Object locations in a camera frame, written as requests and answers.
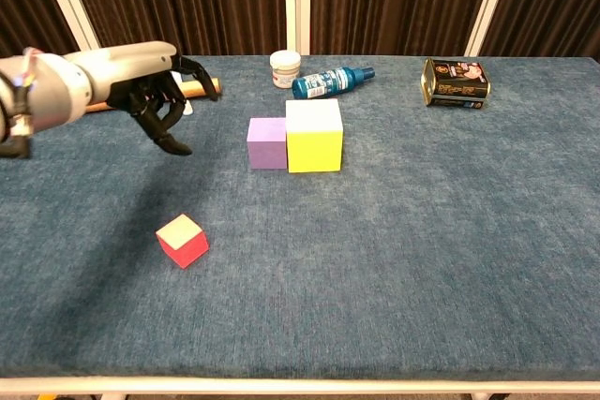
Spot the large yellow and white cube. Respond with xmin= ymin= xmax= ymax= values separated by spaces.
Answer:
xmin=285 ymin=97 xmax=345 ymax=173

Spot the purple foam cube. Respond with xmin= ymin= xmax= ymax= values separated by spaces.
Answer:
xmin=247 ymin=117 xmax=288 ymax=170

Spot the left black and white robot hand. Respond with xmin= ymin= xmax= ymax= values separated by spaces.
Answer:
xmin=64 ymin=40 xmax=222 ymax=156

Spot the blue felt table mat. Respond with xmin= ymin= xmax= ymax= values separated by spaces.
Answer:
xmin=0 ymin=53 xmax=600 ymax=380

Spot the small red cube cream face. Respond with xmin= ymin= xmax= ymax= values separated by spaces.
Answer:
xmin=155 ymin=213 xmax=210 ymax=270

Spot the blue spray bottle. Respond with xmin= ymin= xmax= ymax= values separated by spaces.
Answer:
xmin=291 ymin=66 xmax=376 ymax=100

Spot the white round jar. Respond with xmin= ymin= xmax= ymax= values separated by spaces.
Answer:
xmin=269 ymin=50 xmax=302 ymax=90

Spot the black luncheon meat tin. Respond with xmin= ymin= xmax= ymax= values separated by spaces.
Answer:
xmin=420 ymin=57 xmax=491 ymax=111

